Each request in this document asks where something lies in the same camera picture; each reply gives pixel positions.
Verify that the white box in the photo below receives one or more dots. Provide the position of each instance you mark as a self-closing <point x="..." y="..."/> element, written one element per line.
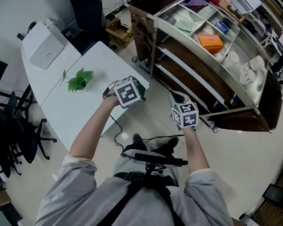
<point x="44" y="52"/>

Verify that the wooden desk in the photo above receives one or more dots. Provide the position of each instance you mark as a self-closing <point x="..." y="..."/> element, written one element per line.
<point x="226" y="8"/>

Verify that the green cup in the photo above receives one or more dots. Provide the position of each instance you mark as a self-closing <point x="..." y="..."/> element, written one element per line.
<point x="143" y="92"/>

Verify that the black chest-mounted device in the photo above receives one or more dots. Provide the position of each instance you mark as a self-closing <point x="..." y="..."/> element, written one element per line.
<point x="155" y="158"/>

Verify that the black flat screen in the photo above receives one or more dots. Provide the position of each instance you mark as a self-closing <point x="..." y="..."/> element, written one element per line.
<point x="277" y="195"/>

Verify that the white paper packet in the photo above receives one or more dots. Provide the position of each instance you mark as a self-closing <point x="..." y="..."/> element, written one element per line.
<point x="206" y="12"/>

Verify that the person's black shoe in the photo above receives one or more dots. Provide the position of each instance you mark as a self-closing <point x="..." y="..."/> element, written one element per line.
<point x="172" y="143"/>
<point x="137" y="139"/>

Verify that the person's right black shoe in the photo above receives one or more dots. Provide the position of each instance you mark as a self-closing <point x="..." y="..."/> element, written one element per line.
<point x="172" y="143"/>

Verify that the white metal shelving rack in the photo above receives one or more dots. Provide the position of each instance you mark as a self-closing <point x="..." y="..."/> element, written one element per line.
<point x="276" y="8"/>

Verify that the purple cloth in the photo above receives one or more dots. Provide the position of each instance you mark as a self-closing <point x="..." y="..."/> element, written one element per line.
<point x="197" y="1"/>

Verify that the white plastic cylindrical container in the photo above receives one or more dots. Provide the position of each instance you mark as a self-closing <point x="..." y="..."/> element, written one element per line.
<point x="257" y="63"/>

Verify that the dark blue pouch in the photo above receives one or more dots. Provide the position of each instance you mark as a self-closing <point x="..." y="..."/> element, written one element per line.
<point x="171" y="20"/>

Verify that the person's grey shirt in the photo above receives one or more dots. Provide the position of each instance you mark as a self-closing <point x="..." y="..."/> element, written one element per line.
<point x="143" y="208"/>

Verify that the black high-back office chair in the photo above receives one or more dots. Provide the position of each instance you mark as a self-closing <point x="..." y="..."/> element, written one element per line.
<point x="87" y="10"/>

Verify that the black chest harness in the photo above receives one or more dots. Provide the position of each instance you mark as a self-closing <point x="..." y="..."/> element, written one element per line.
<point x="132" y="189"/>

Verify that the person's left black shoe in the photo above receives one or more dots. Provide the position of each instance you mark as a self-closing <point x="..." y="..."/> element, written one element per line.
<point x="137" y="139"/>

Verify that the orange box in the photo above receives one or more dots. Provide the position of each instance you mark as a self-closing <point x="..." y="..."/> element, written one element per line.
<point x="211" y="42"/>

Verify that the brown service cart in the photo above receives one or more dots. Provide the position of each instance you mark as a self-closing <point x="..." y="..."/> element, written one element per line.
<point x="198" y="79"/>

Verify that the person's right forearm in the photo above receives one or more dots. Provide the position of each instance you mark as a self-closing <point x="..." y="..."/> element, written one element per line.
<point x="195" y="149"/>

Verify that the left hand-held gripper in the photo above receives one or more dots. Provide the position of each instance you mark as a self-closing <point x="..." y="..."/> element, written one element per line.
<point x="127" y="93"/>

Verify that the green potted plant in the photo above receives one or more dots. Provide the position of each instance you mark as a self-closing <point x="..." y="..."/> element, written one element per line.
<point x="81" y="81"/>

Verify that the pale green paper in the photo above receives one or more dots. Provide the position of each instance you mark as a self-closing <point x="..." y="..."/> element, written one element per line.
<point x="186" y="25"/>

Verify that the blue packet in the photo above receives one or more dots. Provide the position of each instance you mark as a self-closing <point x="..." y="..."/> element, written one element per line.
<point x="222" y="27"/>

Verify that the white mugs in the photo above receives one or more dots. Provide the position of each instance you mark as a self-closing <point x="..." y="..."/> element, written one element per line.
<point x="247" y="76"/>

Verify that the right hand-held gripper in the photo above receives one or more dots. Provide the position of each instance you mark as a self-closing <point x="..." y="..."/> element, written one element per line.
<point x="186" y="115"/>

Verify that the person's left forearm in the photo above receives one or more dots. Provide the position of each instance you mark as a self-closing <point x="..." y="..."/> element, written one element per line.
<point x="92" y="131"/>

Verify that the black mouse pad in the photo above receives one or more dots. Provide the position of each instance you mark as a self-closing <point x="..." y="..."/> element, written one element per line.
<point x="234" y="10"/>

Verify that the cardboard box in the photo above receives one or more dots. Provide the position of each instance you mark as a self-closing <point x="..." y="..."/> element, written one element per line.
<point x="119" y="32"/>

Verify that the white table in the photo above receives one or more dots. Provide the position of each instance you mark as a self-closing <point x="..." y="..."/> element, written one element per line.
<point x="68" y="116"/>

